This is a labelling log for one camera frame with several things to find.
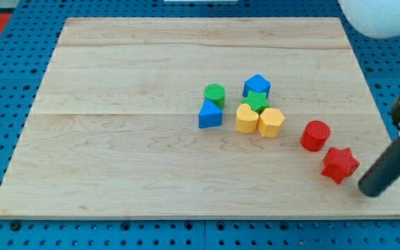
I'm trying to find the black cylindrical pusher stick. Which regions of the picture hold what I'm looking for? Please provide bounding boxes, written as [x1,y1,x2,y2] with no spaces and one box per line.
[358,135,400,197]

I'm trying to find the red star block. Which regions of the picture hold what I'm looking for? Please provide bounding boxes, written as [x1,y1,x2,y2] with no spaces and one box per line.
[321,147,360,185]

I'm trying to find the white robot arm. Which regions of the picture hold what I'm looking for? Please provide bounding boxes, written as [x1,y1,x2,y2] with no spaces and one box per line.
[338,0,400,197]

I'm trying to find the green star block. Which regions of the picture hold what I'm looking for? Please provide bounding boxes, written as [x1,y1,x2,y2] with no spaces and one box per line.
[242,90,270,115]

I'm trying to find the red cylinder block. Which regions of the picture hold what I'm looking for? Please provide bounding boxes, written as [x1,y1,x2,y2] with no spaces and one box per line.
[300,120,331,152]

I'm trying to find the yellow hexagon block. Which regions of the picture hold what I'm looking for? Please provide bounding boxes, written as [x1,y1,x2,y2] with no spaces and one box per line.
[257,108,285,138]

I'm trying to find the blue pentagon block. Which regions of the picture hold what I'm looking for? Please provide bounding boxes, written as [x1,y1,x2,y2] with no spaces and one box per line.
[242,74,272,99]

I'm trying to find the yellow heart block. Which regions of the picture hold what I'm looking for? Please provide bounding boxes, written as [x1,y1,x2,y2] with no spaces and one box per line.
[235,103,259,133]

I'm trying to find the green cylinder block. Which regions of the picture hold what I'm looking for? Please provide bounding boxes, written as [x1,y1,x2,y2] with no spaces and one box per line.
[203,83,226,109]

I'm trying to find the blue triangle block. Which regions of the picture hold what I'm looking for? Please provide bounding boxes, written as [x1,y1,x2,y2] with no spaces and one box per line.
[198,99,223,128]

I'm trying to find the wooden board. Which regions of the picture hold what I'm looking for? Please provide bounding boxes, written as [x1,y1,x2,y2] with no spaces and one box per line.
[0,17,400,220]

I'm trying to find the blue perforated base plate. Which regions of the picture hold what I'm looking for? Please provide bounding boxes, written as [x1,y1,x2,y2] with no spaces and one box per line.
[0,0,400,249]

